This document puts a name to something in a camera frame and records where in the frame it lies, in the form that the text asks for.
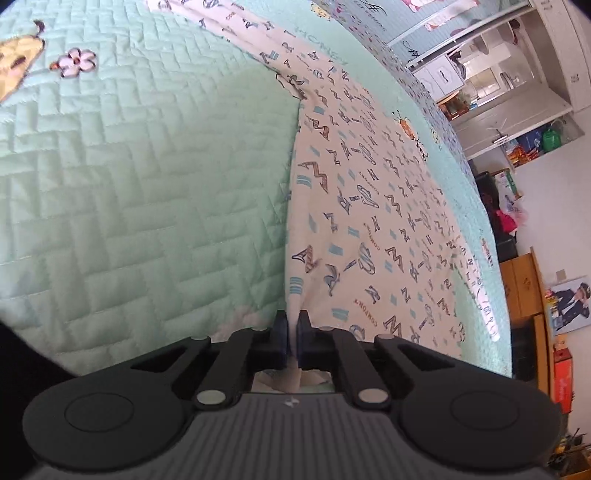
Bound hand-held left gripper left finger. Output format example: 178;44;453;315
131;311;288;411

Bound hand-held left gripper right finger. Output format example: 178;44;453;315
297;311;455;411

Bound letter-print white shirt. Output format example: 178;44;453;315
147;0;502;393

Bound bee-print green blanket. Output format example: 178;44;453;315
0;0;514;379

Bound wooden desk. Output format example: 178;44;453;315
501;247;550;398

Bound black armchair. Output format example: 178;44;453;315
475;171;518;264

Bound white plastic bag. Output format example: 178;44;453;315
499;194;529;227

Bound green white cardboard box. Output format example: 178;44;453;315
492;168;522;199

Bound orange box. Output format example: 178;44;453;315
551;348;574;416

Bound uniform portrait poster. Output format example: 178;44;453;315
545;277;591;335

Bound wooden chair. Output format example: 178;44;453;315
438;90;476;121

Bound white drawer cabinet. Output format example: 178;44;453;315
413;55;467;100

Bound white door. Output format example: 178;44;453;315
450;85;573;160

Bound pink-bordered paper poster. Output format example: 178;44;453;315
402;0;481;33

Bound white sliding-door wardrobe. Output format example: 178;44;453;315
342;0;578;121

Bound wall niche with bags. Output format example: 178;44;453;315
505;117;583;167

